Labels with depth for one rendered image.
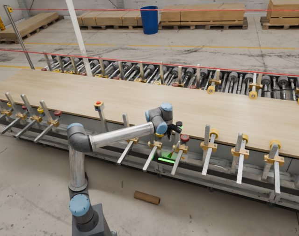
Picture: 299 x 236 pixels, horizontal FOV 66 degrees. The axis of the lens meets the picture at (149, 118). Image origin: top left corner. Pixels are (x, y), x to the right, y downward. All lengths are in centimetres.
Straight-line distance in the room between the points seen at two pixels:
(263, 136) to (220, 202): 96
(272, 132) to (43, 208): 263
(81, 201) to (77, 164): 30
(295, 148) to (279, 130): 22
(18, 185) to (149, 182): 172
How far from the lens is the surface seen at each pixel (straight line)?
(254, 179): 221
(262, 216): 287
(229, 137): 221
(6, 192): 359
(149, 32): 750
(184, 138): 215
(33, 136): 391
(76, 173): 186
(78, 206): 191
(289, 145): 229
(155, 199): 274
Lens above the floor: 240
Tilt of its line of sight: 38 degrees down
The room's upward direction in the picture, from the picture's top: 7 degrees counter-clockwise
